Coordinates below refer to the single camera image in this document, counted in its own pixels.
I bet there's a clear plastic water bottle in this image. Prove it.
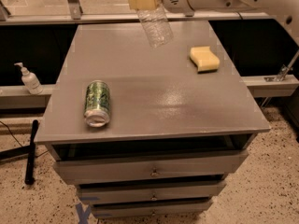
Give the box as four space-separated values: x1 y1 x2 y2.
135 1 173 48

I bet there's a white pump dispenser bottle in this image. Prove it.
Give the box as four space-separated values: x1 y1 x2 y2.
15 63 43 95

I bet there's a yellow sponge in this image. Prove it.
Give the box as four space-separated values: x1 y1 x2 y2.
190 47 220 73

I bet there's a green soda can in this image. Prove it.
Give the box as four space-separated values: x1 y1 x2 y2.
84 80 110 128

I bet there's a grey drawer cabinet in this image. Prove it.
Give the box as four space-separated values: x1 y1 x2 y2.
35 21 271 220

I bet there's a top grey drawer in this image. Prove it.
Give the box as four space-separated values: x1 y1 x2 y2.
53 150 249 185

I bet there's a grey drawer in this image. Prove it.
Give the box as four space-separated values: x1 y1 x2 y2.
92 198 212 218
77 181 226 204
53 150 249 185

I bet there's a black pole stand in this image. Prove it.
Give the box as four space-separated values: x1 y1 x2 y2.
0 119 38 185

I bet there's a middle grey drawer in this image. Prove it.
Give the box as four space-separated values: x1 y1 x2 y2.
77 181 226 204

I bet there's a bottom grey drawer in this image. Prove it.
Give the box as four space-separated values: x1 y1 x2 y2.
92 198 212 218

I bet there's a metal railing frame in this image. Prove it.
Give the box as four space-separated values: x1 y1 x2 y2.
0 0 281 26

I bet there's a metal bracket clamp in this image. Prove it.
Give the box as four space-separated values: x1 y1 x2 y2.
264 50 299 82

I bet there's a black cable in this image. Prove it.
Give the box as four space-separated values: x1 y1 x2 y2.
0 120 24 148

